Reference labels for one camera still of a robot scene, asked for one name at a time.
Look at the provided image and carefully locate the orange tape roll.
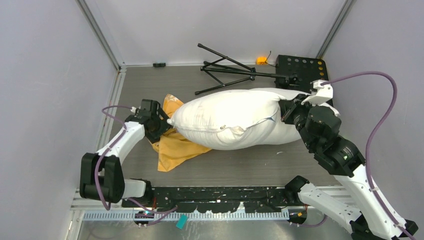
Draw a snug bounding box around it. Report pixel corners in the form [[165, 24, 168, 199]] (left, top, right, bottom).
[[255, 56, 268, 65]]

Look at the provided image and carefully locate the teal tape piece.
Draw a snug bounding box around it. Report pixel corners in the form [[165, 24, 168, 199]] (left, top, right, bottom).
[[175, 214, 189, 230]]

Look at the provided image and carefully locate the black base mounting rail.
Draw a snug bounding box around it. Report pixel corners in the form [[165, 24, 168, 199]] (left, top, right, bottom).
[[136, 186, 310, 214]]

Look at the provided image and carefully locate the white slotted cable duct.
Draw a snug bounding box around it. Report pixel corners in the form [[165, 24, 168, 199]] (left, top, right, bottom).
[[82, 209, 290, 221]]

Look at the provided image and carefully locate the black perforated metal plate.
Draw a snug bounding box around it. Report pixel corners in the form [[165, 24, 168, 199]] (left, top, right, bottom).
[[274, 55, 329, 93]]

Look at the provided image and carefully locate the black folded tripod stand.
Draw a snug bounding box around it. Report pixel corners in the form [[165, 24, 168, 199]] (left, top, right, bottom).
[[194, 43, 301, 96]]

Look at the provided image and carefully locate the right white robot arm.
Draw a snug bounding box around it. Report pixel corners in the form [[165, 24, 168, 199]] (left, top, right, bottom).
[[278, 94, 418, 240]]

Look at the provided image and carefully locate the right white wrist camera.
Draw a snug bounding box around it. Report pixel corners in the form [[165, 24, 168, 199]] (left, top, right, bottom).
[[301, 79, 334, 106]]

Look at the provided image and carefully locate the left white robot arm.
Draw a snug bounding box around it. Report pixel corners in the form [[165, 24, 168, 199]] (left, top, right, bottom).
[[79, 99, 171, 209]]

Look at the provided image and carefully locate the yellow printed pillowcase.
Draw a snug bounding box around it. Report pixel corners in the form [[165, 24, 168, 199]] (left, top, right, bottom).
[[151, 93, 213, 173]]

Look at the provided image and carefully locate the white pillow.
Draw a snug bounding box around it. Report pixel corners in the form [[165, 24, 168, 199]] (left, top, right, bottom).
[[166, 87, 340, 152]]

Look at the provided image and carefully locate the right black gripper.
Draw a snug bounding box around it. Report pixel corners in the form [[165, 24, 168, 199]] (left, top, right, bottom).
[[279, 92, 319, 149]]

